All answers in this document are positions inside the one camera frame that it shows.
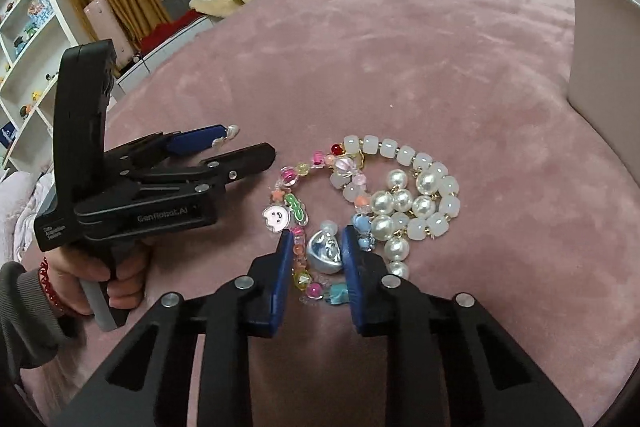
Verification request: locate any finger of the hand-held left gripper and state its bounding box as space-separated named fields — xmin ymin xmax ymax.
xmin=129 ymin=143 xmax=277 ymax=195
xmin=105 ymin=124 xmax=228 ymax=168

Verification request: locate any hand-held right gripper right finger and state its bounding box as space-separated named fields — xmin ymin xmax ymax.
xmin=341 ymin=227 xmax=583 ymax=427

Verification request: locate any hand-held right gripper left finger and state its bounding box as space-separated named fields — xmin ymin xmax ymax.
xmin=50 ymin=229 xmax=296 ymax=427

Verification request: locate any small white pearl earring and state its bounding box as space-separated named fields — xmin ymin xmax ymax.
xmin=212 ymin=125 xmax=241 ymax=148

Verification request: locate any colourful charm bead bracelet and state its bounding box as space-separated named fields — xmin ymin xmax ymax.
xmin=262 ymin=147 xmax=375 ymax=308

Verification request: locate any large pearl bracelet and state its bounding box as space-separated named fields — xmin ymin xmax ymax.
xmin=369 ymin=167 xmax=442 ymax=280

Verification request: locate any white translucent bead bracelet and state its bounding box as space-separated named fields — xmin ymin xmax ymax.
xmin=327 ymin=134 xmax=461 ymax=242

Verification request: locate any white storage box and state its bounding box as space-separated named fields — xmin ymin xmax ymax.
xmin=556 ymin=0 xmax=640 ymax=188

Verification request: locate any person's left forearm grey sleeve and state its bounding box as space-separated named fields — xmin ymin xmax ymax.
xmin=0 ymin=259 xmax=81 ymax=375

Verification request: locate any person's left hand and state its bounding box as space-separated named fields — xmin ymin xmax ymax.
xmin=47 ymin=243 xmax=151 ymax=315

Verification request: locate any pale crumpled blanket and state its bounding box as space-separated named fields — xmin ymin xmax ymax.
xmin=0 ymin=168 xmax=57 ymax=264

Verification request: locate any white bookshelf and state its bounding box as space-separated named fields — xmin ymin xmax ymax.
xmin=0 ymin=0 xmax=103 ymax=175

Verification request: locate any pink chair back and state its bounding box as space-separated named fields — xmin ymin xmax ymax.
xmin=82 ymin=0 xmax=137 ymax=64

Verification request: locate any red cloth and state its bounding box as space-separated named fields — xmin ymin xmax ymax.
xmin=139 ymin=11 xmax=203 ymax=54

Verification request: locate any red bead wrist bracelet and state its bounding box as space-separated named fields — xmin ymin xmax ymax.
xmin=38 ymin=257 xmax=68 ymax=317

